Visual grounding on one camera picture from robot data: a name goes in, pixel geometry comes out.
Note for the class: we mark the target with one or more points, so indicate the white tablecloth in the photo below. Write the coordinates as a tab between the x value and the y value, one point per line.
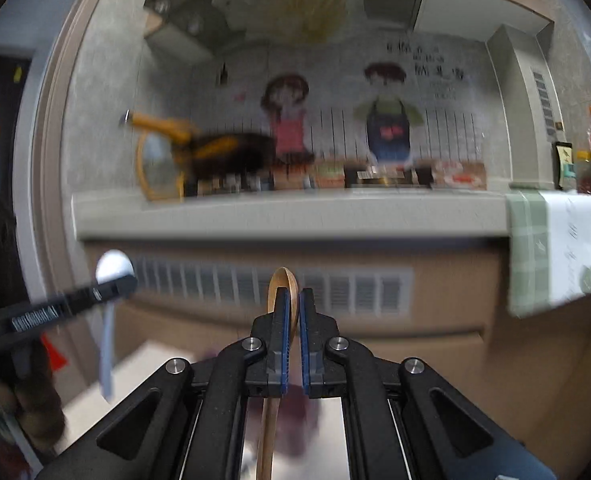
90	406

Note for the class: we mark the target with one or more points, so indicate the yellow-rimmed glass lid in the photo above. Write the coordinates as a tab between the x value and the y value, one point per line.
157	174

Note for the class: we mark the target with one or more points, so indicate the cartoon couple wall sticker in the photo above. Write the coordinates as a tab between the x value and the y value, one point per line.
391	104

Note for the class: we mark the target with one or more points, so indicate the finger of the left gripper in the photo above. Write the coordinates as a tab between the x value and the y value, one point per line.
24	322

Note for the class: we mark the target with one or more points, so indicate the yellow-handled black wok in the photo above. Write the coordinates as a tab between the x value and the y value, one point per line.
202	156

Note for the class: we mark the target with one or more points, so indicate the range hood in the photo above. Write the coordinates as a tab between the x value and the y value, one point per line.
202	29

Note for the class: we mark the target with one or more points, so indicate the maroon utensil holder box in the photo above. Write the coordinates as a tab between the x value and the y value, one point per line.
284	429

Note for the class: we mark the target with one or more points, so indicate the brown wooden spoon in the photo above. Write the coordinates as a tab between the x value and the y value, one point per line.
282	277

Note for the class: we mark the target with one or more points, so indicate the green checked tea towel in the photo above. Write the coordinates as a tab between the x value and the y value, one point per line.
550	250

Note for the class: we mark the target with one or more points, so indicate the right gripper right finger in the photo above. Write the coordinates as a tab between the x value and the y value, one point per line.
322	376

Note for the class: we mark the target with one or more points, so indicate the grey ventilation grille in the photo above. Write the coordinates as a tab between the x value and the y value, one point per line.
339	290

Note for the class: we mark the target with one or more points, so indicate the grey stone countertop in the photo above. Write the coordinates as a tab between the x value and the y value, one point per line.
307	215

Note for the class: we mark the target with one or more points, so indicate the light blue plastic spoon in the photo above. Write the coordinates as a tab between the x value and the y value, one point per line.
111	265

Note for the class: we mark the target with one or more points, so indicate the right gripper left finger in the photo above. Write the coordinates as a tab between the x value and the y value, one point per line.
268	373

